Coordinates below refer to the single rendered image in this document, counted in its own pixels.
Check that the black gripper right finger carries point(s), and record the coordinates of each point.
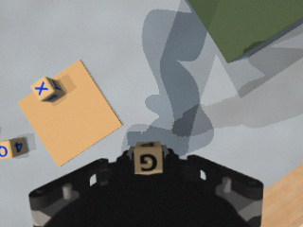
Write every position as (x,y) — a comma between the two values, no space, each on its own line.
(243,192)

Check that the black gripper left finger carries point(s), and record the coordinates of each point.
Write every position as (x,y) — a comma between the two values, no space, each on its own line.
(46,200)

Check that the tan flat mat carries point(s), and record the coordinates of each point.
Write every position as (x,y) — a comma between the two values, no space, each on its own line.
(75,121)

